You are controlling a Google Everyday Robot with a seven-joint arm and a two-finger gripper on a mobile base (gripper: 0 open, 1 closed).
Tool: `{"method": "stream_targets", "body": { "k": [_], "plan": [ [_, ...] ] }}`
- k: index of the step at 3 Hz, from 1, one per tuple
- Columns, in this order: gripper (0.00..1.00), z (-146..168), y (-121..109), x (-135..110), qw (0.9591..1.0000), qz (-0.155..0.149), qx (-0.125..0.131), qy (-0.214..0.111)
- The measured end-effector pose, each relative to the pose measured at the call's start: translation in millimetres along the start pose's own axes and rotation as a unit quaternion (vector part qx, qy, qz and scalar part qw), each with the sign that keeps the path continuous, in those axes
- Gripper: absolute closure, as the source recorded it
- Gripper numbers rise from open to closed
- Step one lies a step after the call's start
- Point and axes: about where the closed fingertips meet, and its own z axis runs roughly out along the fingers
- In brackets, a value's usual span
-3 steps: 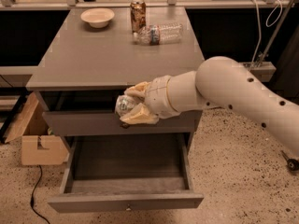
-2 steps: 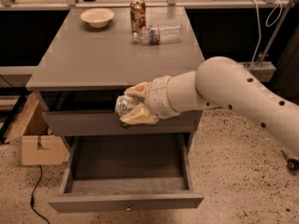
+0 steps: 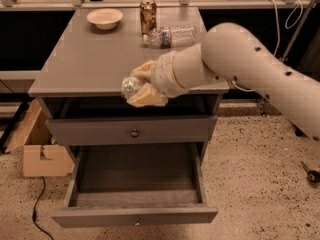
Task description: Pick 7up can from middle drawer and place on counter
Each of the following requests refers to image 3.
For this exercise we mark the grey drawer cabinet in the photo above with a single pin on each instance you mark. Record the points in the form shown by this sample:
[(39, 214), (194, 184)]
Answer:
[(83, 45)]

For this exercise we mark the open grey middle drawer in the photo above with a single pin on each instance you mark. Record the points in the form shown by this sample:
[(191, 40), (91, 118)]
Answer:
[(136, 185)]

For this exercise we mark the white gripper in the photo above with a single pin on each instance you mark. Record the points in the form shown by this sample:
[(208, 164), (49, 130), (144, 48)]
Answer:
[(163, 73)]

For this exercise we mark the grey metal rail beam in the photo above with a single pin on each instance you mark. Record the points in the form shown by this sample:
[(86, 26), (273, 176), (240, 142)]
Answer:
[(13, 79)]

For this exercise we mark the clear plastic water bottle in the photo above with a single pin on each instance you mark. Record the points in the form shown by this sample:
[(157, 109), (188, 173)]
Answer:
[(171, 36)]

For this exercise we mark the cardboard box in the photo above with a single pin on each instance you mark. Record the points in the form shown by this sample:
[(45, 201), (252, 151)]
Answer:
[(41, 156)]

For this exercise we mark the metal diagonal rod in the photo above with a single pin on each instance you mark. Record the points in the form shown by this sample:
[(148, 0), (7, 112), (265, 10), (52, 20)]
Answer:
[(296, 19)]

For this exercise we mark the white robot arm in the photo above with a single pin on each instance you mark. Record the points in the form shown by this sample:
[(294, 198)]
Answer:
[(230, 52)]

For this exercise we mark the brown gold soda can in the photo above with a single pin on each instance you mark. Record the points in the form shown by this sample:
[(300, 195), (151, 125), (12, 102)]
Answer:
[(148, 16)]

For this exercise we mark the closed grey upper drawer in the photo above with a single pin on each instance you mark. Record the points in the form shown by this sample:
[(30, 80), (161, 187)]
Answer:
[(134, 130)]

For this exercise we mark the black tool on floor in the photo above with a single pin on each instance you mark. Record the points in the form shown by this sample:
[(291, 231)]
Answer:
[(312, 175)]

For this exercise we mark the white paper bowl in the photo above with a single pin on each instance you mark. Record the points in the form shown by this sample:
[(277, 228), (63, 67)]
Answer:
[(105, 19)]

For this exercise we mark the green silver 7up can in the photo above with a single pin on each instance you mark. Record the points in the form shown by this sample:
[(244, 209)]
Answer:
[(130, 86)]

